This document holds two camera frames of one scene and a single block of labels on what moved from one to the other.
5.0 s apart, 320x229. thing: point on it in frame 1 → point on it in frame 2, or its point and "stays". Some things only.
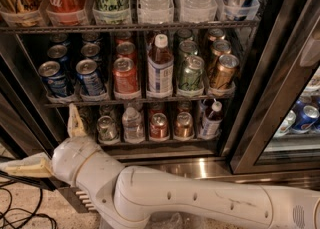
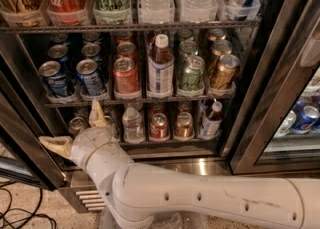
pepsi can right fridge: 305,119 stays
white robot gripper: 67,157 → 87,141
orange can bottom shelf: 184,126 stays
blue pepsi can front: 88,78 stays
